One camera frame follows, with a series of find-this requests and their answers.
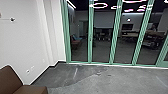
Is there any multicolour sofa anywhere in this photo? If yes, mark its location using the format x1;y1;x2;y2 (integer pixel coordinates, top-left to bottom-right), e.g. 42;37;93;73
70;34;83;51

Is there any dark meeting table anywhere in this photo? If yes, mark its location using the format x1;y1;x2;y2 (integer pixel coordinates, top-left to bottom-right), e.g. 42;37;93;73
94;28;112;42

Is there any brown sofa seat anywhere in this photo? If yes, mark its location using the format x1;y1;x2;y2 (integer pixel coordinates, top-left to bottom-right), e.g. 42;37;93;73
0;64;49;94

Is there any green door frame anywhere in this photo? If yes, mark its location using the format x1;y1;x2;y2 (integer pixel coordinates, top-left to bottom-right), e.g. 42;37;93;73
59;0;168;69

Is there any black wall monitor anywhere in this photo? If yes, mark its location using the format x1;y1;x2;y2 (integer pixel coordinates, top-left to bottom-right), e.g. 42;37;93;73
121;23;138;33

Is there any small black wall mount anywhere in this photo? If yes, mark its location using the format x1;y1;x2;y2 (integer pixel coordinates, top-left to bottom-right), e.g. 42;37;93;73
9;17;16;23

